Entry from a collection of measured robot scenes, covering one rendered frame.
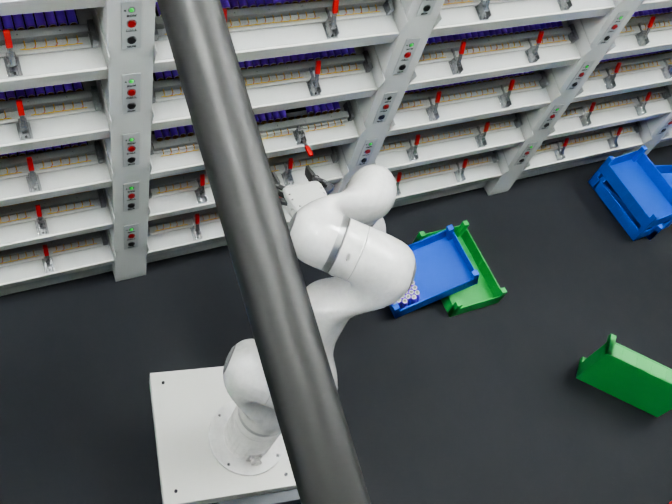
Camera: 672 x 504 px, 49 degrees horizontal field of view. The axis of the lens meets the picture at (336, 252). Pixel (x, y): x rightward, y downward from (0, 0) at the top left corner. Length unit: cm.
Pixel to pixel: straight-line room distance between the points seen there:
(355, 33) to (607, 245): 153
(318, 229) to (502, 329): 148
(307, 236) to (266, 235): 92
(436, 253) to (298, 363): 229
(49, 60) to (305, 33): 57
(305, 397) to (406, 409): 208
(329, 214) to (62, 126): 79
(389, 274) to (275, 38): 75
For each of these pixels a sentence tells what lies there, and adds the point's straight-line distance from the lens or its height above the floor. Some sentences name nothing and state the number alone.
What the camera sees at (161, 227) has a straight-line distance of 232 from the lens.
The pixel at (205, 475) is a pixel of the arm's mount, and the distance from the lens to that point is 183.
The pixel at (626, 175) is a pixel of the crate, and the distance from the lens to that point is 317.
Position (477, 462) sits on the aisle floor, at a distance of 238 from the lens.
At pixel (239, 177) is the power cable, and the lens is 29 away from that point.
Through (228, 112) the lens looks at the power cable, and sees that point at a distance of 29.
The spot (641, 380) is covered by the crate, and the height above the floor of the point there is 15.
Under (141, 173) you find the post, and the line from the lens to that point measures 196.
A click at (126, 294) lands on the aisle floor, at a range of 237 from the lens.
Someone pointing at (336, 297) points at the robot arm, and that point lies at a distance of 129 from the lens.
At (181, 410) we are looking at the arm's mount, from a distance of 187.
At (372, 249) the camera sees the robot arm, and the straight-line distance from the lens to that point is 121.
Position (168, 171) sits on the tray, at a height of 51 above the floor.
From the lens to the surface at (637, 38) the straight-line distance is 261.
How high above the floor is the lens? 209
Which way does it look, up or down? 55 degrees down
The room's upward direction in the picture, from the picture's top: 23 degrees clockwise
